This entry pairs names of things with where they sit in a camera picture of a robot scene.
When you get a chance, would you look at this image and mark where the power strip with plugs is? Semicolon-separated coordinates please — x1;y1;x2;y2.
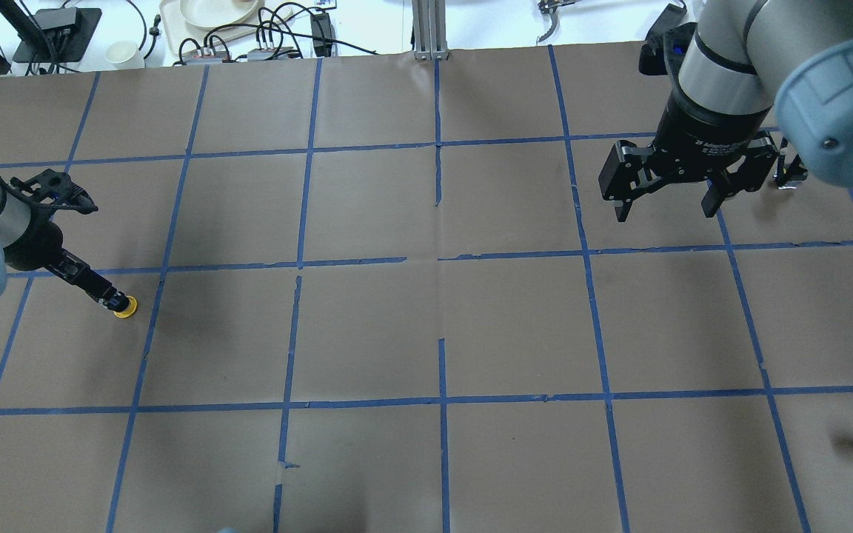
178;41;305;66

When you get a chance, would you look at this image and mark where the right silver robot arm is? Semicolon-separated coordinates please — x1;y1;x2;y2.
598;1;853;222

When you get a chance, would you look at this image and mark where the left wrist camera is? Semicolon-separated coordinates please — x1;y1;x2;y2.
9;169;99;215

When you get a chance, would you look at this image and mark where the black device stand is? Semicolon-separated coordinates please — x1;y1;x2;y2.
0;1;104;64

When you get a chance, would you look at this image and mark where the white plate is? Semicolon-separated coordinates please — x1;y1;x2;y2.
177;0;264;30

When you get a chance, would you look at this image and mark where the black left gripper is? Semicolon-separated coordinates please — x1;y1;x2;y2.
4;222;121;306

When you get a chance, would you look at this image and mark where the black power adapter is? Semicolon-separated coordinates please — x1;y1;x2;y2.
310;10;335;58

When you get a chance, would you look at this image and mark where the white paper cup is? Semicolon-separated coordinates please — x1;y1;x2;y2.
105;41;145;70

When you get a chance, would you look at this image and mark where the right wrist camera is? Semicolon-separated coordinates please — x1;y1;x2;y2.
638;21;698;76

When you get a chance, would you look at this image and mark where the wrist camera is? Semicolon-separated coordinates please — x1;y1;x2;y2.
9;169;99;215
638;21;698;76

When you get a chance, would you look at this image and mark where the yellow push button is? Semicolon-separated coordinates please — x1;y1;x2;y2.
104;292;138;318

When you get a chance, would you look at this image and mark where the aluminium frame post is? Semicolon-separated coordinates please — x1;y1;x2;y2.
412;0;448;61

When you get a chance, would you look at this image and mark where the green push button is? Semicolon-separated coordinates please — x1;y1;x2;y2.
772;136;809;191

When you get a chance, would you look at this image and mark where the metal reacher grabber tool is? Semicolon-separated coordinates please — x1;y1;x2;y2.
535;1;583;45

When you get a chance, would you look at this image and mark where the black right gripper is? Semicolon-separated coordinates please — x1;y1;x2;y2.
599;95;779;221

